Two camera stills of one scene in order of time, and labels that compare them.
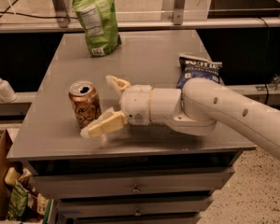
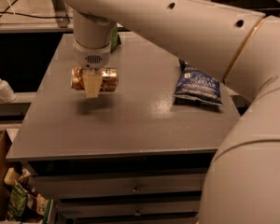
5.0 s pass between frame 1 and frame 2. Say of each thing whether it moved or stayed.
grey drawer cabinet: stayed
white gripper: moved
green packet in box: stayed
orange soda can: moved
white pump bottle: stayed
